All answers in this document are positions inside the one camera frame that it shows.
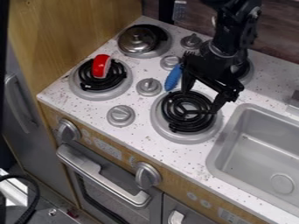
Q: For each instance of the silver pot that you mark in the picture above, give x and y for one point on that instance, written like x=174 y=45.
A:
x=136 y=40

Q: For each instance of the blue toy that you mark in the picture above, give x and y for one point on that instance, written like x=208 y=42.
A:
x=173 y=78

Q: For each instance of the toy stove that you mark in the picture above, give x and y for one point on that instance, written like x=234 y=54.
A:
x=187 y=128

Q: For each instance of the toy sink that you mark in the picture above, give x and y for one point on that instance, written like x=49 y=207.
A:
x=257 y=151

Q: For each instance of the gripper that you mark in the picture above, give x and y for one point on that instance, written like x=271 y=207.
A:
x=212 y=68

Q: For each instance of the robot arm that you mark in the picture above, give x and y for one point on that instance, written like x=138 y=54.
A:
x=233 y=26

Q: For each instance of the red toy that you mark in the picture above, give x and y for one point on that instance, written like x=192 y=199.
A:
x=101 y=66

